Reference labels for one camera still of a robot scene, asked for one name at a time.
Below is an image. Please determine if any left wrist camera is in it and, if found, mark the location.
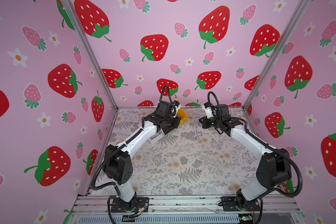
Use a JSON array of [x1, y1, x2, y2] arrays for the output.
[[157, 101, 181, 117]]

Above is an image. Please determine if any yellow plastic bin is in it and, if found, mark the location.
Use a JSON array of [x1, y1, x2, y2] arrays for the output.
[[177, 109, 188, 125]]

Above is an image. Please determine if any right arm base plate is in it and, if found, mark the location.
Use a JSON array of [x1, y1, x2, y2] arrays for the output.
[[218, 196, 260, 211]]

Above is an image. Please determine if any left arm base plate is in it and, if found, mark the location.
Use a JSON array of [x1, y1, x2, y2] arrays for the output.
[[110, 197, 149, 213]]

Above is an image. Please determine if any aluminium frame rail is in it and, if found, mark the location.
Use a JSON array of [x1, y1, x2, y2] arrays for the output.
[[65, 195, 307, 224]]

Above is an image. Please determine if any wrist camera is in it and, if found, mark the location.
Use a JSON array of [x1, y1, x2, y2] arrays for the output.
[[202, 102, 230, 119], [157, 101, 181, 117]]

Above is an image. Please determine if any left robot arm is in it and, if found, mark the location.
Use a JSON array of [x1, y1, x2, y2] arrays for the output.
[[91, 85, 181, 203]]

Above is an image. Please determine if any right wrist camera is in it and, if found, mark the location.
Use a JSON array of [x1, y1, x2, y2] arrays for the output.
[[202, 102, 230, 119]]

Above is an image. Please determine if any white plastic bin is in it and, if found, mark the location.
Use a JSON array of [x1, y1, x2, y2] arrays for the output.
[[148, 130, 165, 144]]

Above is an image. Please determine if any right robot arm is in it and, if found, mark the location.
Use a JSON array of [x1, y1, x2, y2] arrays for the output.
[[199, 101, 303, 211]]

